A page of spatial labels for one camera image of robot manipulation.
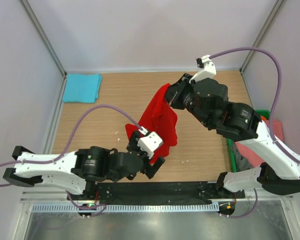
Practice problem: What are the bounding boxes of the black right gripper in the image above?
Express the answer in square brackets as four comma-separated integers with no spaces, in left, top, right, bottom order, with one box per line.
[160,73,212,129]

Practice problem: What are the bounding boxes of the red t-shirt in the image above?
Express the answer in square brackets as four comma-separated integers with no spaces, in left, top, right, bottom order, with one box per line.
[138,83,178,164]

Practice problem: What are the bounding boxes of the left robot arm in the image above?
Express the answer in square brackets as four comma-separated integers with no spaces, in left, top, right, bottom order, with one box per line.
[3,130,165,200]

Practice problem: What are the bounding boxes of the grey t-shirt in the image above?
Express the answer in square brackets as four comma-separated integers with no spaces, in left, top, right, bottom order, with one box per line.
[230,140,253,172]

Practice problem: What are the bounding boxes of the green plastic bin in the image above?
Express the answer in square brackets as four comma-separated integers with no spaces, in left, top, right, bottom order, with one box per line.
[226,109,271,173]

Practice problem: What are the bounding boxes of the folded light blue t-shirt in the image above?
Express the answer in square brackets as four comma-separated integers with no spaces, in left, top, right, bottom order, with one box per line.
[62,73,103,104]

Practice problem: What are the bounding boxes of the pink t-shirt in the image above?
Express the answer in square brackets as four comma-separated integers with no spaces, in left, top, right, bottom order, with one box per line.
[235,119,293,176]

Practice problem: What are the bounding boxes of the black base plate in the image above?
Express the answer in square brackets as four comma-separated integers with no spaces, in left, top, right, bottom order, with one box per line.
[70,181,246,206]

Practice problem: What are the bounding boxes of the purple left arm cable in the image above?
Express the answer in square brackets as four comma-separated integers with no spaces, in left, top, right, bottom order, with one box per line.
[0,104,147,187]

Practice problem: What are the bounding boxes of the white slotted cable duct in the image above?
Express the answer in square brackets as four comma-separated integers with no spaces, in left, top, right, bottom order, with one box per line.
[31,202,219,214]

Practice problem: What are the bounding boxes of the right aluminium frame post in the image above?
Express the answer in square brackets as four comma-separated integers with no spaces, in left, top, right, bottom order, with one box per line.
[239,0,287,75]

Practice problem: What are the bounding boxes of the aluminium frame post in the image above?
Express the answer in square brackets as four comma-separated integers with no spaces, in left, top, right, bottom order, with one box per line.
[239,0,287,75]
[18,0,67,78]

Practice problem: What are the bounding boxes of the left aluminium frame post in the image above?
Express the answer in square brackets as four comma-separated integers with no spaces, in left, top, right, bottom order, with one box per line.
[18,0,67,78]

